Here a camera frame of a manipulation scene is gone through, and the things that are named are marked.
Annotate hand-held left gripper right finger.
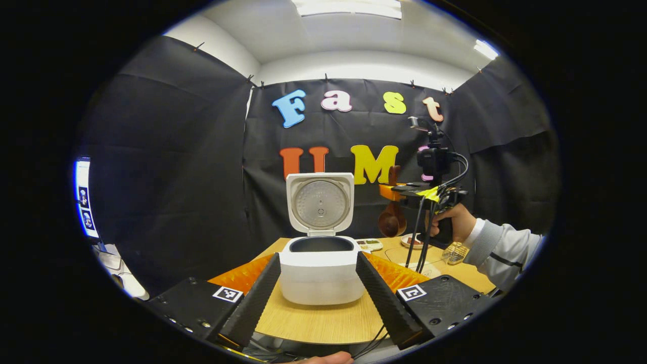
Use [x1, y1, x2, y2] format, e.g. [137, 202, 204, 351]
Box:
[354, 250, 493, 350]

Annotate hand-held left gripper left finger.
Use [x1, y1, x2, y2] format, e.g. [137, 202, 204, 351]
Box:
[139, 252, 282, 349]

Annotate brown wooden spoon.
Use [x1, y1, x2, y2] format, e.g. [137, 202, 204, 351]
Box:
[378, 165, 407, 238]

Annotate white rice cooker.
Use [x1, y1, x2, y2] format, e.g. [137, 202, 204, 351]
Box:
[279, 172, 365, 305]

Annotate ceiling light panel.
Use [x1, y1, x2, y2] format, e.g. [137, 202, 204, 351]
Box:
[474, 39, 498, 60]
[292, 0, 402, 20]

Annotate white desk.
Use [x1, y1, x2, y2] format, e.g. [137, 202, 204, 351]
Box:
[94, 243, 150, 300]

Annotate black backdrop cloth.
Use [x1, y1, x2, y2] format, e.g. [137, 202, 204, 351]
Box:
[76, 35, 562, 299]

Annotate lit computer screen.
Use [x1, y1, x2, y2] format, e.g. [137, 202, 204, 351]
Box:
[75, 159, 100, 238]

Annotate black cable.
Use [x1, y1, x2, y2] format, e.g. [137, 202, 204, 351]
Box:
[404, 152, 469, 274]
[354, 324, 390, 360]

